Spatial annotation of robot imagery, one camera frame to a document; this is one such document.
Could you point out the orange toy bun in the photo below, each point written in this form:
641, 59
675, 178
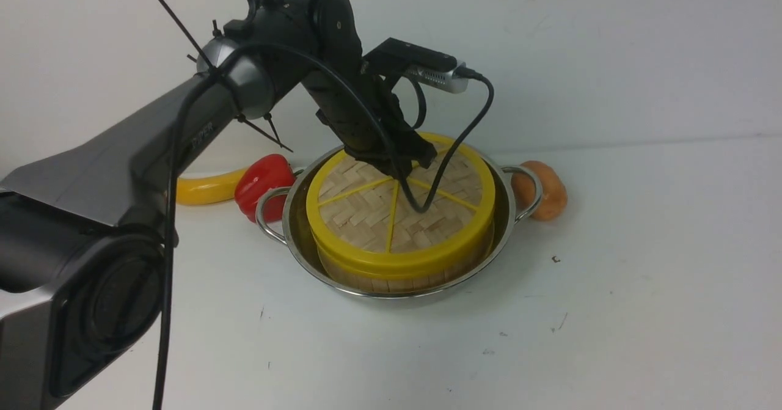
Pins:
555, 197

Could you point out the stainless steel pot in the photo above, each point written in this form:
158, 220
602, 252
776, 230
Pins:
281, 217

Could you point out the yellow woven steamer lid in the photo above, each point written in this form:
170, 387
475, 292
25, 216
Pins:
346, 191

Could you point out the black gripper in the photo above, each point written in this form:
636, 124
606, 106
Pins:
347, 119

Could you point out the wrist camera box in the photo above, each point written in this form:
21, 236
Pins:
394, 59

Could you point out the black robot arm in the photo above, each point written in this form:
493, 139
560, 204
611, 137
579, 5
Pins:
87, 235

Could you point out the red toy bell pepper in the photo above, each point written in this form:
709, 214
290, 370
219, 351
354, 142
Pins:
269, 172

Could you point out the yellow toy banana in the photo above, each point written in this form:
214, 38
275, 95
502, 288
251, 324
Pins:
208, 190

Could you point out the yellow bamboo steamer basket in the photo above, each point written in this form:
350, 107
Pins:
405, 255

